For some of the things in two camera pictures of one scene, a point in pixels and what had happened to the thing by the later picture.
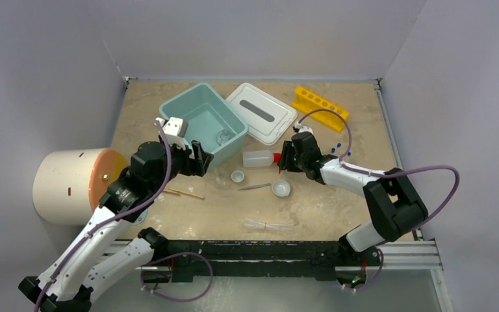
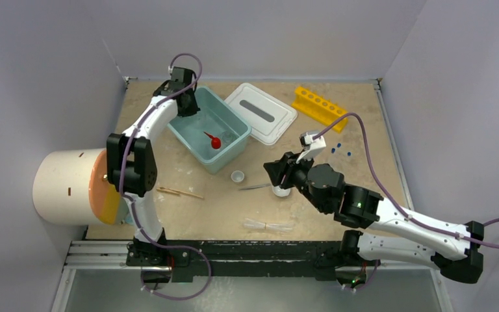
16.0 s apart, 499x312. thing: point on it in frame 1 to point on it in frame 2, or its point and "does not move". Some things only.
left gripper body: x=180 y=162 to x=192 y=107
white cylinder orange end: x=67 y=185 does not move
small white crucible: x=237 y=176 does not move
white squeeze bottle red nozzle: x=260 y=158 to x=216 y=142
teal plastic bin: x=213 y=121 does not move
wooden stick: x=177 y=192 does not move
